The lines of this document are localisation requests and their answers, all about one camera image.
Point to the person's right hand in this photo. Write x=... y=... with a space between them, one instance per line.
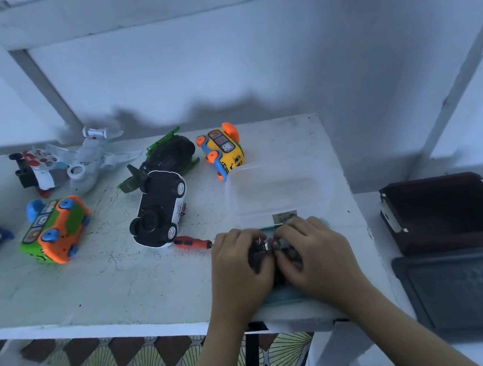
x=330 y=262

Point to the person's left hand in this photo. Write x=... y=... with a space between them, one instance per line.
x=236 y=281

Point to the silver battery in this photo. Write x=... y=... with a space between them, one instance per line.
x=284 y=242

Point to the teal container lid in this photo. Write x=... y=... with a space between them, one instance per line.
x=286 y=296

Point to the red screwdriver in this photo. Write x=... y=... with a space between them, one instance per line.
x=192 y=242

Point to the clear plastic container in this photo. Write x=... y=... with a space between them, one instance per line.
x=270 y=190

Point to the black white toy car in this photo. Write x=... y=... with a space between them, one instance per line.
x=159 y=206

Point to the dark brown storage box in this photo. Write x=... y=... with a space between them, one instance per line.
x=450 y=213

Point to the yellow orange toy car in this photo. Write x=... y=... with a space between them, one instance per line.
x=221 y=150

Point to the dark green toy helicopter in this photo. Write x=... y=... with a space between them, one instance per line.
x=169 y=153

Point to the grey storage box lid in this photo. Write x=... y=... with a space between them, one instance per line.
x=471 y=295

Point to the green orange toy car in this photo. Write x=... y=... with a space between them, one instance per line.
x=54 y=231

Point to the white toy airplane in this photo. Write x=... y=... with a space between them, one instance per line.
x=89 y=160

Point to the red white toy vehicle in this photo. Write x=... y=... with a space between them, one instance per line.
x=33 y=168

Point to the person's right forearm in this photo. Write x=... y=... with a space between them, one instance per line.
x=402 y=347

